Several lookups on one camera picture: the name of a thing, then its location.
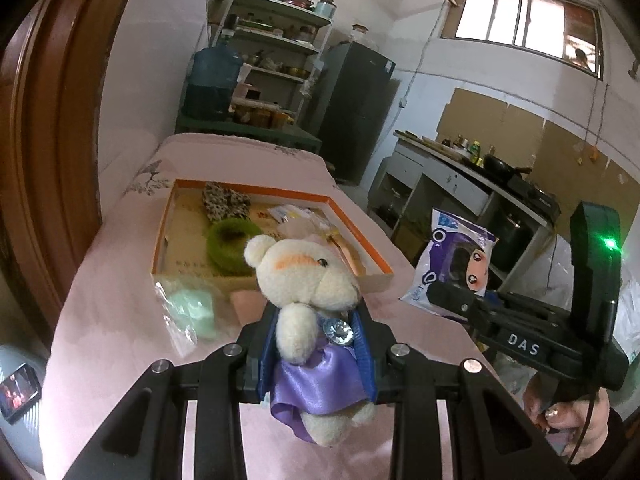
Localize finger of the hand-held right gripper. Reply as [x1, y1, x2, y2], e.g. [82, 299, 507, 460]
[427, 280, 503, 331]

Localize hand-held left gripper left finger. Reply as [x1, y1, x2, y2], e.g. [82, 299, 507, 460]
[62, 305, 278, 480]

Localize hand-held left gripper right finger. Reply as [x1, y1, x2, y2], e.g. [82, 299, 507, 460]
[350, 305, 576, 480]

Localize beige pink puff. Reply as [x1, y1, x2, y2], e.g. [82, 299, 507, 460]
[230, 288, 266, 333]

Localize purple cartoon face packet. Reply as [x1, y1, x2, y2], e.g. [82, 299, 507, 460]
[398, 208, 499, 318]

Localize cream plush bear purple dress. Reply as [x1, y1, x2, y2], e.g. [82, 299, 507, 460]
[243, 232, 377, 448]

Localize mint sponge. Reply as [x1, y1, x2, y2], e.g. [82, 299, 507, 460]
[154, 280, 218, 343]

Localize green fuzzy scrunchie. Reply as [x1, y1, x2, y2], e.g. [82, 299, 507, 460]
[206, 218, 264, 276]

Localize white yellow tissue pack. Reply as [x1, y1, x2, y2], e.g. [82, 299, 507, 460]
[266, 203, 346, 241]

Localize shallow orange-rimmed cardboard box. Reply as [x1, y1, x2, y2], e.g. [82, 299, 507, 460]
[150, 178, 394, 293]

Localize leopard print scrunchie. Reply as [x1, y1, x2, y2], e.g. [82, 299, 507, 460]
[201, 181, 252, 222]

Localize person's right forearm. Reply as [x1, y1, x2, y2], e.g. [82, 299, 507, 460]
[567, 407, 628, 467]

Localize person's right hand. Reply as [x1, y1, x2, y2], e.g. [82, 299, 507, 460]
[522, 375, 611, 461]

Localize dark cooking pot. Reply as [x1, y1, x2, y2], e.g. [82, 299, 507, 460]
[487, 205, 536, 271]

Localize black gas stove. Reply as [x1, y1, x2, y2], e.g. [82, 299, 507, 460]
[507, 180, 561, 221]

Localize white kitchen counter cabinet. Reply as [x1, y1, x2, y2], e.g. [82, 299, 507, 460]
[367, 130, 561, 281]

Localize black wok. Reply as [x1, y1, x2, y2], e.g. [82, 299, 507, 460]
[482, 154, 533, 177]

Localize green low bench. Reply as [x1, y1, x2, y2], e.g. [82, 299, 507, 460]
[175, 110, 323, 153]

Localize dark refrigerator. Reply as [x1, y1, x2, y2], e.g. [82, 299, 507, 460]
[317, 41, 396, 184]

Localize grey device with screen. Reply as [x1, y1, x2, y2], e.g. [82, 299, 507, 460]
[0, 342, 46, 471]

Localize blue water jug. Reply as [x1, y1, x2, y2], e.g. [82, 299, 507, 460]
[181, 30, 244, 121]

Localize barred window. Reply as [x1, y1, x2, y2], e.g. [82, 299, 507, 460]
[452, 0, 603, 79]

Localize white shelf unit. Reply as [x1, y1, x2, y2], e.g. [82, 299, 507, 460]
[210, 0, 333, 128]

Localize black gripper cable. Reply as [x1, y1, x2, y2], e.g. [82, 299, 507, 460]
[567, 390, 601, 466]

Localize cardboard sheets on wall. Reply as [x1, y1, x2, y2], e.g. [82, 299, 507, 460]
[437, 87, 640, 241]

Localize brown wooden door frame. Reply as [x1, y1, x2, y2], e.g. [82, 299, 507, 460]
[0, 0, 146, 321]

